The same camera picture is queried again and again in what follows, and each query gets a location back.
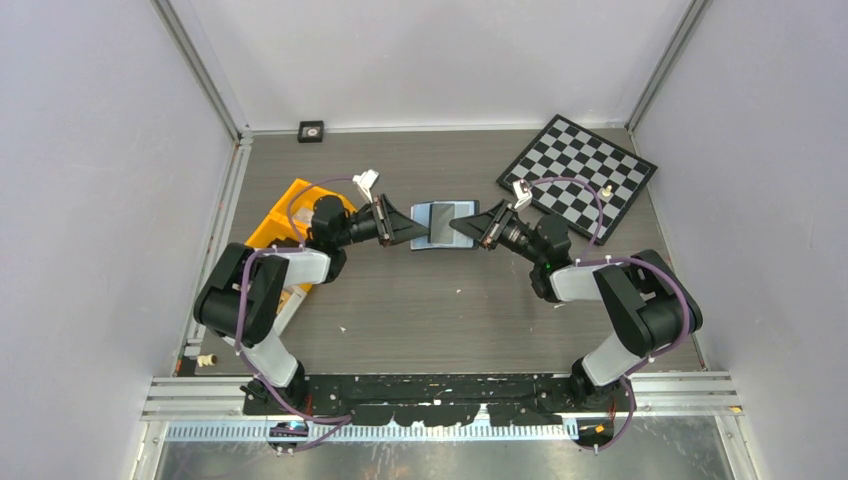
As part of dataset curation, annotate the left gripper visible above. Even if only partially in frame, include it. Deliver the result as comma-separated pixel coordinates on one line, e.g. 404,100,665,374
334,194,428,248

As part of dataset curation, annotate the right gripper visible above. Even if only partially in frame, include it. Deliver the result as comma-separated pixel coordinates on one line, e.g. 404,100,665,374
450,199,546,266

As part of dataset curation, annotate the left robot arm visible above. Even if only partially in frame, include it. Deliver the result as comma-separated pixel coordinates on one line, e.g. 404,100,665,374
193,195,429,414

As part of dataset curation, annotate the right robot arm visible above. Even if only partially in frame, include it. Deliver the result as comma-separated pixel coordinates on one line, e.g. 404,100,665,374
450,201,702,411

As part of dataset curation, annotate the black white chessboard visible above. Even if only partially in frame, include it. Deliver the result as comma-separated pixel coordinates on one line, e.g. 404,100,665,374
496,115,658,246

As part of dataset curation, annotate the yellow plastic bin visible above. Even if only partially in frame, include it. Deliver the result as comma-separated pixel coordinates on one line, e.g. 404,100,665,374
269,178,356,227
245,212,311,248

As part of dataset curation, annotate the small black square box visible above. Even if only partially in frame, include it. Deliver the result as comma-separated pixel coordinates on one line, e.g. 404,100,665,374
297,120,325,143

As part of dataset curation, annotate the white plastic tray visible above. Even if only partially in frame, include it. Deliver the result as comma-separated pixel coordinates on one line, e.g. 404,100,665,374
273,285,308,336

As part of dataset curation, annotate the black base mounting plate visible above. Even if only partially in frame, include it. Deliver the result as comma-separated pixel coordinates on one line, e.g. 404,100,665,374
240,373,634,427

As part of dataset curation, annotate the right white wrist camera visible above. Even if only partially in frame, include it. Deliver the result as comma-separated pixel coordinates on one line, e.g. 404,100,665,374
512,179,533,212

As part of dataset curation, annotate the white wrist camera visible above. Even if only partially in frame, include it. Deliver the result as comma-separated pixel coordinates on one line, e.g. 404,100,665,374
352,169,380,203
512,179,533,212

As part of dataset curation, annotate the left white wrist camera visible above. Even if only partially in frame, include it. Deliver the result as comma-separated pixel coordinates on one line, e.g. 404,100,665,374
352,169,380,203

